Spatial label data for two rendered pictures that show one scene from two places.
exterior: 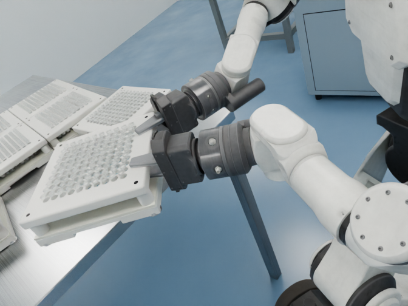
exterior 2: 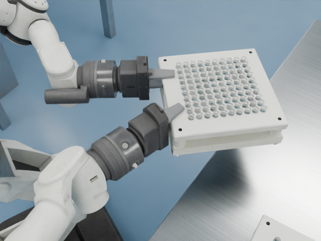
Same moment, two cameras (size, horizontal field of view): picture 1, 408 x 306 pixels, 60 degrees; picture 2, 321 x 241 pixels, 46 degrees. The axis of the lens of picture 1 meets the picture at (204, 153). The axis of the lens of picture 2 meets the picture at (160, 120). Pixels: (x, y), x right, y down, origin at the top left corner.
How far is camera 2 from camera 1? 1.16 m
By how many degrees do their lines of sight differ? 91
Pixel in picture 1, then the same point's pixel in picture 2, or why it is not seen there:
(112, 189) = (183, 58)
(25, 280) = (289, 101)
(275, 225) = not seen: outside the picture
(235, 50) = (64, 161)
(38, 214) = (240, 51)
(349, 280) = not seen: hidden behind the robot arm
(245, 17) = (29, 228)
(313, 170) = (49, 38)
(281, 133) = (56, 45)
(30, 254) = (304, 121)
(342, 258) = not seen: hidden behind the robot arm
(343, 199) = (43, 23)
